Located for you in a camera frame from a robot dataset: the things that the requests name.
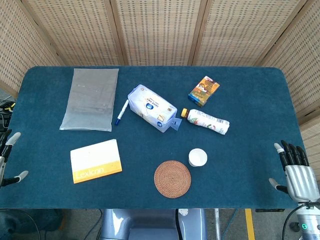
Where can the orange blue small carton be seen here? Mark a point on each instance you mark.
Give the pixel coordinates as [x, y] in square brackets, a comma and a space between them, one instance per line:
[203, 91]

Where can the translucent grey zip pouch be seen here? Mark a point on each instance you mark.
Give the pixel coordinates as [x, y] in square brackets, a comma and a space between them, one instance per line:
[90, 99]

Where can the white bottle with yellow cap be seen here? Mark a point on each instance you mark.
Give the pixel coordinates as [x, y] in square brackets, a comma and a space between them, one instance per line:
[207, 121]

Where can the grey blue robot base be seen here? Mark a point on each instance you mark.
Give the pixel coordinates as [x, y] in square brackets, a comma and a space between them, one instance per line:
[150, 225]

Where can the round woven rattan coaster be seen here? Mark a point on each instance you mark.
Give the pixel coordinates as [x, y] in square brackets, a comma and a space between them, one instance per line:
[172, 179]

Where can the white blue tissue pack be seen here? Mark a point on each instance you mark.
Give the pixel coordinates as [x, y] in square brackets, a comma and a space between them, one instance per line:
[151, 107]

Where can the woven bamboo folding screen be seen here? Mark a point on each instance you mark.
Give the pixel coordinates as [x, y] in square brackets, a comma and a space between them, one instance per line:
[160, 32]

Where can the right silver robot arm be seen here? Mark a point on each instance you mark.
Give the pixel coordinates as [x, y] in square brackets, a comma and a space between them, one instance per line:
[308, 221]

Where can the small white cup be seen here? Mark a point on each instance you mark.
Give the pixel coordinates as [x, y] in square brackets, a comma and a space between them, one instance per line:
[197, 157]

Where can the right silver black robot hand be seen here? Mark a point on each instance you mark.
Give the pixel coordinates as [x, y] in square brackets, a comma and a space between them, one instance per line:
[300, 178]

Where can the white orange Lexicon box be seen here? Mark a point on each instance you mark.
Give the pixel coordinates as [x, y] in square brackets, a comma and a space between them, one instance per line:
[95, 160]

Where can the blue felt table cover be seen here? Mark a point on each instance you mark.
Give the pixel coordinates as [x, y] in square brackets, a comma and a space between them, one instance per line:
[155, 140]

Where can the white blue marker pen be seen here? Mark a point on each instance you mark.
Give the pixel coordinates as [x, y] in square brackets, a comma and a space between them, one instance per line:
[121, 112]

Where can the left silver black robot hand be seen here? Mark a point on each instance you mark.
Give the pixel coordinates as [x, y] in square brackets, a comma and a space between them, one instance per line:
[7, 147]

